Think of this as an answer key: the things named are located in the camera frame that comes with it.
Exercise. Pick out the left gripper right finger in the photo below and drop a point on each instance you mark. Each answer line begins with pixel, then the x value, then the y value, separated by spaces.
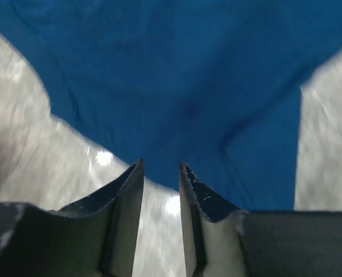
pixel 221 239

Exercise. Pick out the blue t shirt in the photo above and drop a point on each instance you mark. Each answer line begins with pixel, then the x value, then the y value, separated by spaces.
pixel 215 84

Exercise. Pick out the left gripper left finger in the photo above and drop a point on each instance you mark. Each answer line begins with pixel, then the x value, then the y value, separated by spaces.
pixel 93 236

